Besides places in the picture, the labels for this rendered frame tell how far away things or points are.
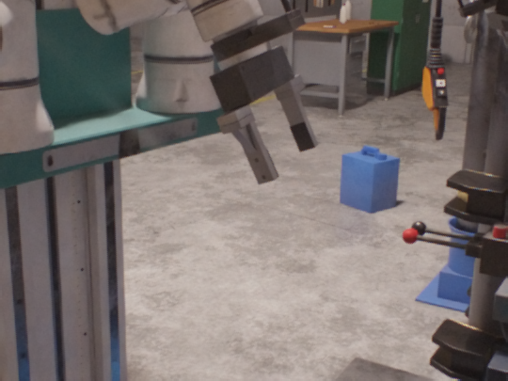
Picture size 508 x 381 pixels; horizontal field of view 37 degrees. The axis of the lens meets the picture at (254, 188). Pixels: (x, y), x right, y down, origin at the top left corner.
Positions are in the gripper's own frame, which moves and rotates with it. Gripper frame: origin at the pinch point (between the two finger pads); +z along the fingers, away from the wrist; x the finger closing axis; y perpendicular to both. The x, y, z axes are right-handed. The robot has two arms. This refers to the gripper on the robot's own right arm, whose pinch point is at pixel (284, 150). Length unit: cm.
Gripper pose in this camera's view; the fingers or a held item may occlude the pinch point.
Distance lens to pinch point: 103.3
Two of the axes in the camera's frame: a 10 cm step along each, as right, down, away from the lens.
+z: 3.9, 9.0, 1.8
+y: -8.0, 2.4, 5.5
